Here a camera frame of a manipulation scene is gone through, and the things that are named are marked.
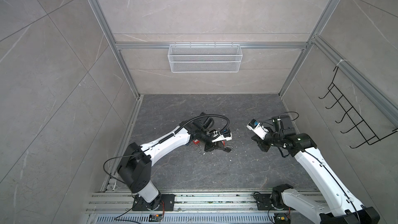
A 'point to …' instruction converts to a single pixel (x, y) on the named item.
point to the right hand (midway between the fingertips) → (254, 134)
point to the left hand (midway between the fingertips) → (223, 143)
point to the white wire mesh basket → (204, 58)
